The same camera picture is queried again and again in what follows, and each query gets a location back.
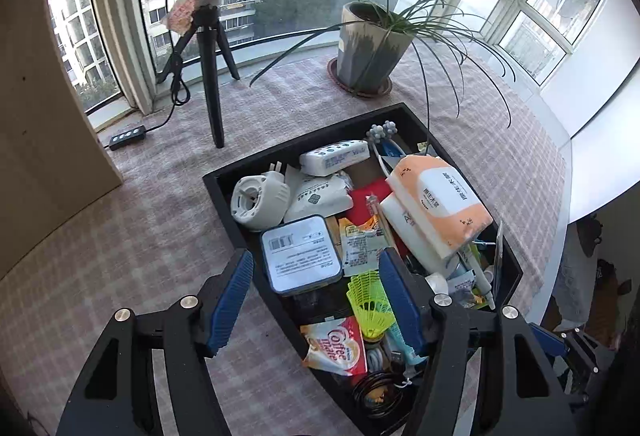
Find pink paper tag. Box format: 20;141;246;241
165;0;198;34

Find black USB cable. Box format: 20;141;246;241
352;371;416;419

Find grey tube with white nozzle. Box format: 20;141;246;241
452;243;497;311

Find wooden board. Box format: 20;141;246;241
0;0;123;279

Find blue white brush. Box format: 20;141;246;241
377;138;407;177

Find black switch box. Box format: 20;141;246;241
108;126;147;151

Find grey flower ornament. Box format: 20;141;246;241
366;121;399;144

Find red creamer sachet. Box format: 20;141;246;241
300;316;368;377

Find white windowsill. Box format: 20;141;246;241
540;0;640;237

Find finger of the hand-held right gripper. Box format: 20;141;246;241
560;328;603;382
530;322;571;359

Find potted plant in grey pot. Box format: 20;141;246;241
250;0;516;129

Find white coiled cable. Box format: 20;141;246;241
365;346;388;373

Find pink plant saucer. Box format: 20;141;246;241
327;57;394;97

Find black tray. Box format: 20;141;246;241
202;103;524;436

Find orange tissue pack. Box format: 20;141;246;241
385;154;493;260

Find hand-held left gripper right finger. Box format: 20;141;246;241
378;248;578;436

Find pale sachet with square logo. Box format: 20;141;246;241
282;166;355;224

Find white plug-in device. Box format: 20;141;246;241
231;163;292;233

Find black tripod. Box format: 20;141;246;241
156;0;241;149

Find window with white frames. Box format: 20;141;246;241
45;0;616;117

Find yellow white sachet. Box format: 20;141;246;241
337;215;393;277

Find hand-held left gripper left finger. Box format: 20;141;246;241
56;248;255;436

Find black power cable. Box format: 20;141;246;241
145;50;191;134

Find toothbrush in clear pack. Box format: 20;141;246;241
365;194;396;249

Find silver tin box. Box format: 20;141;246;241
260;214;344;295

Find dotted white tissue pack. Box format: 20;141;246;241
299;140;371;177

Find yellow shuttlecock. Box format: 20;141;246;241
346;271;396;342

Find small white red sachet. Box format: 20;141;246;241
446;268;478;309

